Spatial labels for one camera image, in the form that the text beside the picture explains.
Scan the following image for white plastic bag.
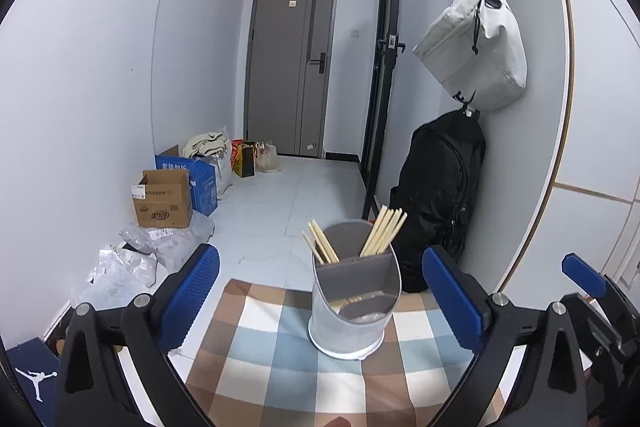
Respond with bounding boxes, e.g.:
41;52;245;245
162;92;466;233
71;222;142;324
212;127;235;198

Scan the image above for grey parcel bags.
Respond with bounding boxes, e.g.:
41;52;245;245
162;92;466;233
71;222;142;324
119;212;216;270

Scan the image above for brown cardboard box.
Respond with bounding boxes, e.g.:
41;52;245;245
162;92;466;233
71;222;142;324
131;169;193;229

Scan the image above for blue cardboard box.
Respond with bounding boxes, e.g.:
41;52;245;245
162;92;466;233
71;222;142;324
155;146;219;217

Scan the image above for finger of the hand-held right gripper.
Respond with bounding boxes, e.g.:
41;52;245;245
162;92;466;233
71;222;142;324
561;253;640;333
565;293;626;360

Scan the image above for black backpack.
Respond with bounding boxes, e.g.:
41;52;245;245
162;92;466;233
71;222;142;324
390;109;487;294

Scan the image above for dark blue shoebox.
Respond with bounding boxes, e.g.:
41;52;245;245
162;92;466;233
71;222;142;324
5;339;61;418

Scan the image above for orange and black paper bag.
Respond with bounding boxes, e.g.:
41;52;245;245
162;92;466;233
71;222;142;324
231;139;257;178

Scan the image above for grey mesh utensil holder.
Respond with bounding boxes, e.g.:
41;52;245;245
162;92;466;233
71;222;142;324
307;219;402;360

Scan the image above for pale plastic shopping bag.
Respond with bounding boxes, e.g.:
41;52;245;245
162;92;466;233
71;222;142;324
254;141;281;172

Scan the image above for bundle of wooden chopsticks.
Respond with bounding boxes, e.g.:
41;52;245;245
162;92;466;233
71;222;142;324
302;204;408;266

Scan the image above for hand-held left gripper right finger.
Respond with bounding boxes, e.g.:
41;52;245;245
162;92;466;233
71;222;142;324
421;245;590;427

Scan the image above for grey entrance door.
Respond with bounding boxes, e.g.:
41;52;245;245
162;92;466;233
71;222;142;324
245;0;341;158

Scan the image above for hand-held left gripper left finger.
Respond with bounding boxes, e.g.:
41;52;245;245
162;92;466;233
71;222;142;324
52;243;221;427

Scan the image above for black framed door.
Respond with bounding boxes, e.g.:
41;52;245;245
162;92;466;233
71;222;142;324
361;0;407;220

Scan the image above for white shoulder bag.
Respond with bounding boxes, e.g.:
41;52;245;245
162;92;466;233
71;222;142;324
412;0;528;112

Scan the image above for beige folded cloth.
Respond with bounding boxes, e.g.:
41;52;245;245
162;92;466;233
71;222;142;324
182;133;230;158

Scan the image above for white wardrobe panel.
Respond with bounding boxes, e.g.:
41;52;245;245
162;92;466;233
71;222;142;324
500;0;640;303

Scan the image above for checkered tablecloth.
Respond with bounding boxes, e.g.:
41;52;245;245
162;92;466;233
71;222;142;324
186;278;506;427

